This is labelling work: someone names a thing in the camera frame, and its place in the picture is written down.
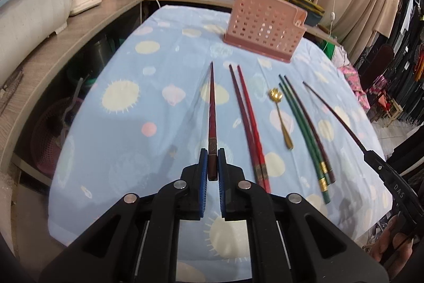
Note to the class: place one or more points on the gold flower spoon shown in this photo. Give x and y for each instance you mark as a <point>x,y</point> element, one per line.
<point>276,97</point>

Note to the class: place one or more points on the pink floral cloth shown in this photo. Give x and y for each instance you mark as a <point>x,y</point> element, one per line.
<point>352,77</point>

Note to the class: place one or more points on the white plastic tub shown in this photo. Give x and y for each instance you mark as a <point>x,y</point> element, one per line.
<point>24,25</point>

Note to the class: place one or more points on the green chopstick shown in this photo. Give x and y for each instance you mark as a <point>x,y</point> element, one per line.
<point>312,152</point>
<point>282,80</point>

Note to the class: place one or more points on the brown red chopstick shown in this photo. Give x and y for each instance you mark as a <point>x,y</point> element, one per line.
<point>341,121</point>

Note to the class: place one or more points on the light blue patterned tablecloth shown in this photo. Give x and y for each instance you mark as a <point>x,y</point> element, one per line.
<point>146,118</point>

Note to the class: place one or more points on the right hand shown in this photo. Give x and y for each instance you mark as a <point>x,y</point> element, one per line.
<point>401,243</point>

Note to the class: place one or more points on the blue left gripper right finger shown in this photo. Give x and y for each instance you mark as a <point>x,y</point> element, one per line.
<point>221,164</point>

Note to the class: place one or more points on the blue ceramic dish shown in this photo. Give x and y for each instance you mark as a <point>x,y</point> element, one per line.
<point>315,12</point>

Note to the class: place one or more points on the dark red chopstick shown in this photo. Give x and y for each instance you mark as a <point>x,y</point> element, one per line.
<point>249,138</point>

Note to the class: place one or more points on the dark maroon chopstick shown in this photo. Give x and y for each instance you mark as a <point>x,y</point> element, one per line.
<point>212,140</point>

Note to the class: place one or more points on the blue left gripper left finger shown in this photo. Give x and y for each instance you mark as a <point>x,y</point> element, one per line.
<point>202,188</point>

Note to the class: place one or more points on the bright red chopstick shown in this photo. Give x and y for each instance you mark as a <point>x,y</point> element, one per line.
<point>254,129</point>

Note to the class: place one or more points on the pink perforated utensil holder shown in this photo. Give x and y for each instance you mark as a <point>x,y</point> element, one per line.
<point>272,28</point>

